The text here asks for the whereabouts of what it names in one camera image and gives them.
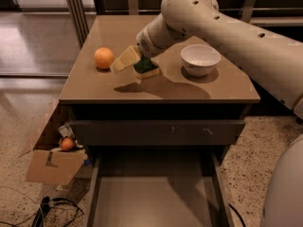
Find crumpled packet in box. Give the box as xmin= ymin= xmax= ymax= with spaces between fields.
xmin=58 ymin=123 xmax=74 ymax=138

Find orange fruit on cabinet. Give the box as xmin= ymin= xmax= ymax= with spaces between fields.
xmin=94 ymin=47 xmax=115 ymax=70

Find closed top drawer front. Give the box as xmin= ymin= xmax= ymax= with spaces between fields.
xmin=71 ymin=120 xmax=245 ymax=147

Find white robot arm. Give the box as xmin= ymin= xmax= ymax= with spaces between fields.
xmin=136 ymin=0 xmax=303 ymax=227

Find open middle drawer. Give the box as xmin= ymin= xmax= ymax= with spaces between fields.
xmin=83 ymin=151 xmax=235 ymax=227

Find grey drawer cabinet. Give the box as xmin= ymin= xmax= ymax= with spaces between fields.
xmin=58 ymin=14 xmax=261 ymax=227

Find black cables on floor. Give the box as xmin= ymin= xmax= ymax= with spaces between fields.
xmin=0 ymin=186 xmax=85 ymax=227

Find green and yellow sponge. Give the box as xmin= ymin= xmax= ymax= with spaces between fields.
xmin=133 ymin=56 xmax=159 ymax=79

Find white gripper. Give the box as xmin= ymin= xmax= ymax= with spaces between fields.
xmin=110 ymin=26 xmax=164 ymax=74

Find cardboard box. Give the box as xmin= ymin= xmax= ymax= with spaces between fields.
xmin=20 ymin=99 xmax=88 ymax=185

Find orange fruit in box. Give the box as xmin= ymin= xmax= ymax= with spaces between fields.
xmin=61 ymin=137 xmax=75 ymax=151

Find black cable right of drawer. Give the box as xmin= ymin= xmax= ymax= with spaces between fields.
xmin=228 ymin=202 xmax=247 ymax=227

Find white ceramic bowl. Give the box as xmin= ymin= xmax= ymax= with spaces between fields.
xmin=181 ymin=44 xmax=221 ymax=77

